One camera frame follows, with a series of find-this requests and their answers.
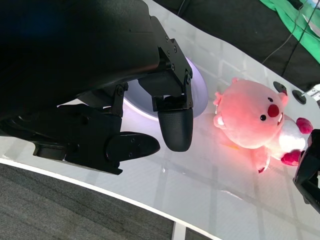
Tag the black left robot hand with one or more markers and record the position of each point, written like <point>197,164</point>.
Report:
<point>75,62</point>

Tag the green cloth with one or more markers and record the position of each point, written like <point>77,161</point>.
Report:
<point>300,32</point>

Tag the black round table cap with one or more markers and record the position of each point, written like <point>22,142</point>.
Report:
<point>280,88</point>

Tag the pale lavender round plate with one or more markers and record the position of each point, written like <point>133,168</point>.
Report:
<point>197,95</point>

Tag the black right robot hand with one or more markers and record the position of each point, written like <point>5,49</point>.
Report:
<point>308,172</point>

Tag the pink plush doll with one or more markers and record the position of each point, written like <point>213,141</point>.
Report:
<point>250,117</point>

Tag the black table grommet hole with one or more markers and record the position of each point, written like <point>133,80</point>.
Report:
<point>299,97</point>

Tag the white labelled box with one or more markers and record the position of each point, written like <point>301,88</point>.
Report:
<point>315,94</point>

